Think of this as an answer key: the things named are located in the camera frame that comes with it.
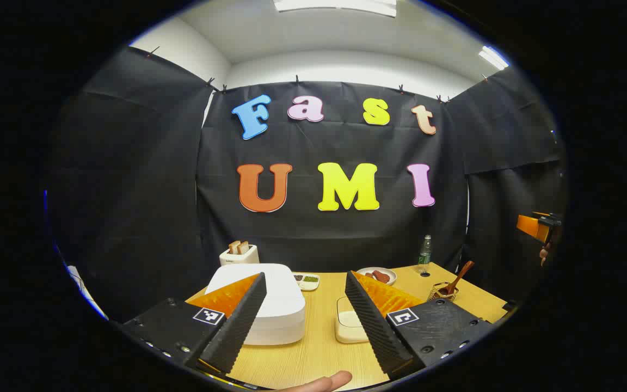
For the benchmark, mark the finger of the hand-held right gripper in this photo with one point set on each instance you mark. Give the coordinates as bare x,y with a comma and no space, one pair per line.
531,226

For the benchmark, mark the red meat slice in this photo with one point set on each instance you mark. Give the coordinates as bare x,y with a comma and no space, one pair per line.
385,277
375,275

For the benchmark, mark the black backdrop cloth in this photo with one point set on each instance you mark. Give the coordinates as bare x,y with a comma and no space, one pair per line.
145,190

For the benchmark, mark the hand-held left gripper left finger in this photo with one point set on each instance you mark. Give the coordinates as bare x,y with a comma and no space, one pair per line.
237,326

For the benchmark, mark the white round plate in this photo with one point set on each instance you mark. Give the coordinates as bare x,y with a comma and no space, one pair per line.
365,272

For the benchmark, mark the clear glass tray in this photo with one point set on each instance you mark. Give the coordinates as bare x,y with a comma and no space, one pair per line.
346,333

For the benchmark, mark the clear plastic water bottle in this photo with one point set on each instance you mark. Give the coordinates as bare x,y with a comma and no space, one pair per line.
425,256

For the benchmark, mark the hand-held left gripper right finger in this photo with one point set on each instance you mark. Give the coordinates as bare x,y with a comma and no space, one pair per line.
373,326

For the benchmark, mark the toast slice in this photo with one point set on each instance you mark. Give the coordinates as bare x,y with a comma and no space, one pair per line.
244,248
234,247

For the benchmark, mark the white rice cooker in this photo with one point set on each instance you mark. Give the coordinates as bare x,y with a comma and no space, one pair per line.
283,305

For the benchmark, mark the white divided condiment dish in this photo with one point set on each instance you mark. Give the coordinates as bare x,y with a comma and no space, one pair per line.
307,280

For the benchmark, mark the white toaster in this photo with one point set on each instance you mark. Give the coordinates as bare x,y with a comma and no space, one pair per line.
237,257

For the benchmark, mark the brown wooden spoon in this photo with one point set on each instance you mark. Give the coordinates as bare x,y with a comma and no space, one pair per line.
458,277

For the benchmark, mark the white furniture edge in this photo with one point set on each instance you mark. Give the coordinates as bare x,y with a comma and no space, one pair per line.
87,294

